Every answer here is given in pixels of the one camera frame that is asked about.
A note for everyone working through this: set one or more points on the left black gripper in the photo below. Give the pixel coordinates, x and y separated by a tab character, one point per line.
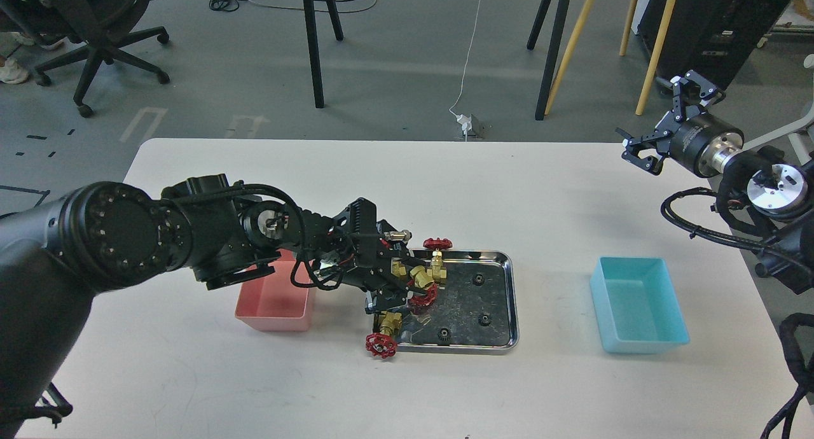
350	248

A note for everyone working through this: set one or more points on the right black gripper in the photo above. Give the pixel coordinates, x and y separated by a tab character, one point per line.
703	140

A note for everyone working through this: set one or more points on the brass valve tray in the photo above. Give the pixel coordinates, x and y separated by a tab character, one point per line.
420	300

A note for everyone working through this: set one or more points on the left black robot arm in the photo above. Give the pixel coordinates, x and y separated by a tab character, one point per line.
58	257

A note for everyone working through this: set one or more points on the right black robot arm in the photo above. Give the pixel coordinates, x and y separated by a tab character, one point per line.
648	152

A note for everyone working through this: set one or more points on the brass valve back left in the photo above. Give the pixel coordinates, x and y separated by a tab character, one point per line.
399	270

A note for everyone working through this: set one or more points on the brass valve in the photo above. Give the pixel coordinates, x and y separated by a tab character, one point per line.
399	270
437	269
381	342

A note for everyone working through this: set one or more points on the brass valve back right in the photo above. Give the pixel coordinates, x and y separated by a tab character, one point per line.
437	269

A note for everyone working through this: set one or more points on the brass valve front left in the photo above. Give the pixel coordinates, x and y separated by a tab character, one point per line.
381	342

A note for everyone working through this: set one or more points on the pink plastic box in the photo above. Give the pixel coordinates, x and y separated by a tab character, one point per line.
274	303

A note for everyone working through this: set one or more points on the blue plastic box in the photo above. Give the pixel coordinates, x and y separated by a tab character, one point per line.
636	307

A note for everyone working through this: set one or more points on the shiny metal tray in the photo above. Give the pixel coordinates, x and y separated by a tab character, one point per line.
459	304

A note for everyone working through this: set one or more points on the yellow wooden leg right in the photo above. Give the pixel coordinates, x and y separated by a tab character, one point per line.
656	52

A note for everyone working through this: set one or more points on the yellow wooden leg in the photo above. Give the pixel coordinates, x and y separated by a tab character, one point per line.
567	56
656	52

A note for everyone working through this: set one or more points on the white power adapter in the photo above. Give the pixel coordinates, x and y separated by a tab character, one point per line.
471	128

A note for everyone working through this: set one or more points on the black stand leg right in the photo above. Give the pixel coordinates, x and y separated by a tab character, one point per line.
559	21

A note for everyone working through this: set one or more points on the black stand leg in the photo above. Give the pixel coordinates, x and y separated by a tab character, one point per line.
309	11
559	21

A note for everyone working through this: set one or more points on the black stand leg left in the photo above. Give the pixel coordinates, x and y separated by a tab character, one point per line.
309	11

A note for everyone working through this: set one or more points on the black office chair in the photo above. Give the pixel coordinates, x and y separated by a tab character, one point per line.
103	27

